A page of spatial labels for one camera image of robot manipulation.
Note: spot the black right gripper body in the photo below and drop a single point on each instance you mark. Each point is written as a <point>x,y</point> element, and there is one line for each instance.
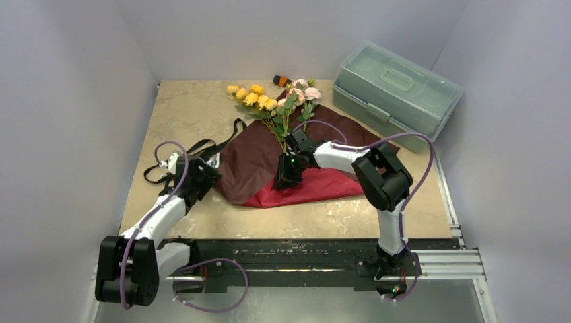
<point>288,173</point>

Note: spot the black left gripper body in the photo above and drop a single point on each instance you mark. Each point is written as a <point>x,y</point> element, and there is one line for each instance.
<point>205,180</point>

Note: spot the dark red wrapping paper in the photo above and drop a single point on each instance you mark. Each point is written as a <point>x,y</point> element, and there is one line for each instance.
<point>255,174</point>

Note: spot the peach fake rose stem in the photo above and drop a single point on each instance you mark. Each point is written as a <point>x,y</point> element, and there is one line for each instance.
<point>287,109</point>

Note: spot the pink fake rose stem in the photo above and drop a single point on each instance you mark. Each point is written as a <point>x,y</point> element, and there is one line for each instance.
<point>308,97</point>

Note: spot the yellow fake flower stem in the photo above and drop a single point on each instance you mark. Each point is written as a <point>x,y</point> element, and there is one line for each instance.
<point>255,104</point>

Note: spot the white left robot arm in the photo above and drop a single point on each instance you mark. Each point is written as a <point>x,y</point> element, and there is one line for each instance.
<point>132,265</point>

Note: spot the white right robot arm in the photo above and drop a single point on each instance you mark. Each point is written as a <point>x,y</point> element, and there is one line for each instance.
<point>385,182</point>

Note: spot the small orange black object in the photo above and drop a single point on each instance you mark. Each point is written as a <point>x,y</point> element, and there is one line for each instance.
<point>281,81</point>

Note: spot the green plastic toolbox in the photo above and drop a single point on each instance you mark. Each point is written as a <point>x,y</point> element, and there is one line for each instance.
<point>392,95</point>

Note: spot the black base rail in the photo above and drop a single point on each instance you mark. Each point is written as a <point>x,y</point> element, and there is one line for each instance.
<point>315,262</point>

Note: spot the aluminium frame rail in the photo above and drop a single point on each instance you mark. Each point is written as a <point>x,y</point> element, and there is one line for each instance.
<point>452,287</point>

